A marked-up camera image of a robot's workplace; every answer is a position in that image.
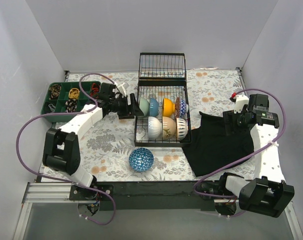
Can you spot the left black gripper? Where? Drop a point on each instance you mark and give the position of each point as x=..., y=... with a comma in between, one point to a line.
x=128, y=106

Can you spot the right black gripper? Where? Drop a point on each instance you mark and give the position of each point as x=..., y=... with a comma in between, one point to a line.
x=229, y=121

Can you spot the pale green bowl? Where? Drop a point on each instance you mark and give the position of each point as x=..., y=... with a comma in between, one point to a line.
x=144, y=106

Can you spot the light blue bowl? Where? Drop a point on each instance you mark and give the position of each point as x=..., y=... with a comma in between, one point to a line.
x=154, y=128

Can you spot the yellow bowl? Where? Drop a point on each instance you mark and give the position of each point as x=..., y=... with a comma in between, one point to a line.
x=168, y=108

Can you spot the blue zigzag patterned bowl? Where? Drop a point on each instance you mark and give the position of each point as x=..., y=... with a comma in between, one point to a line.
x=181, y=108

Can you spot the orange rimmed white bowl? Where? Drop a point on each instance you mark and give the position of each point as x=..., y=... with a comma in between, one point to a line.
x=181, y=128

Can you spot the blue triangle patterned bowl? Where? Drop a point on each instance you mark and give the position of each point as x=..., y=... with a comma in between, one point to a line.
x=141, y=159

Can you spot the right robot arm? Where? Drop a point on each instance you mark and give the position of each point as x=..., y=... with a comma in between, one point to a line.
x=257, y=179

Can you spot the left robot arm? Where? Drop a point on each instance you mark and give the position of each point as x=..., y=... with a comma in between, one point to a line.
x=61, y=147

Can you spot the black cloth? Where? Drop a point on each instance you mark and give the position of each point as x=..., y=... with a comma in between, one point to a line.
x=211, y=149

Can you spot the orange navy rolled tie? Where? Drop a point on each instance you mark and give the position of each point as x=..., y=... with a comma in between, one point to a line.
x=95, y=88

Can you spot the floral table cloth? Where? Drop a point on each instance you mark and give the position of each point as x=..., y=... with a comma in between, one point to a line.
x=106, y=147

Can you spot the yellow patterned rolled tie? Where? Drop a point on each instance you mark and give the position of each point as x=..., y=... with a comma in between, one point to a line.
x=74, y=93

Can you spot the floral black rolled tie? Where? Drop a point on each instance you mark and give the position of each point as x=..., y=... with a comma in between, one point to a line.
x=71, y=105

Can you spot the green plastic organizer tray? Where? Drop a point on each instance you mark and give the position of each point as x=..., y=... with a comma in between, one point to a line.
x=63, y=97

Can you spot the grey rolled tie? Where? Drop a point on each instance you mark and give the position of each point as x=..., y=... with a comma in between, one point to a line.
x=49, y=108

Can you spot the brown patterned rolled tie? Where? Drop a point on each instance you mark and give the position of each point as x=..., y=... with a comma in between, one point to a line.
x=54, y=91

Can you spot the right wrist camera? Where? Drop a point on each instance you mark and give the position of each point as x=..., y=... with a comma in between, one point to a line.
x=239, y=102

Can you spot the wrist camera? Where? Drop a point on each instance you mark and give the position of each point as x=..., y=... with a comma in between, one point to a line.
x=239, y=102
x=122, y=88

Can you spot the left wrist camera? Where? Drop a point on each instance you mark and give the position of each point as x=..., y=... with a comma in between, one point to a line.
x=122, y=88

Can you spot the black wire dish rack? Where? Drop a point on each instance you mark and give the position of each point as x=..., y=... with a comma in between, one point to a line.
x=163, y=96

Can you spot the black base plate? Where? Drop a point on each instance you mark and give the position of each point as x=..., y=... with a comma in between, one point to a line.
x=157, y=195

